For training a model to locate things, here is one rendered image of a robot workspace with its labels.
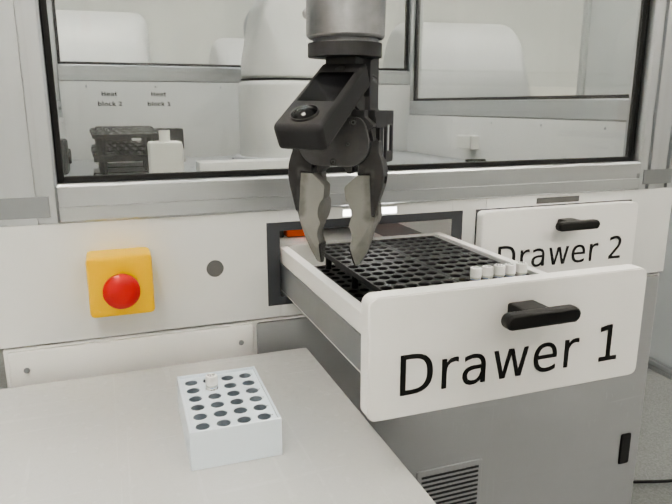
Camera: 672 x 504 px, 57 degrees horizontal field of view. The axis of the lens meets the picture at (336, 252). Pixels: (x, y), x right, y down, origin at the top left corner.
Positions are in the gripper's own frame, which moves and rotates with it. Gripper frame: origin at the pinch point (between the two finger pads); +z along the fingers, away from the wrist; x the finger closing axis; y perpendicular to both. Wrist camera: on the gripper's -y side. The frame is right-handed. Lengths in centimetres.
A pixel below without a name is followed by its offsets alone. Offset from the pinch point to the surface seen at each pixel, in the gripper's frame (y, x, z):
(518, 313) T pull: -5.4, -18.3, 2.3
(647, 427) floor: 163, -50, 93
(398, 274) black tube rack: 6.8, -4.6, 3.6
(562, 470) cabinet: 49, -24, 48
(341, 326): -1.9, -1.4, 7.0
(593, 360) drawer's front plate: 4.7, -24.8, 9.5
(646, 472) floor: 133, -48, 93
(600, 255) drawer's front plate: 49, -26, 9
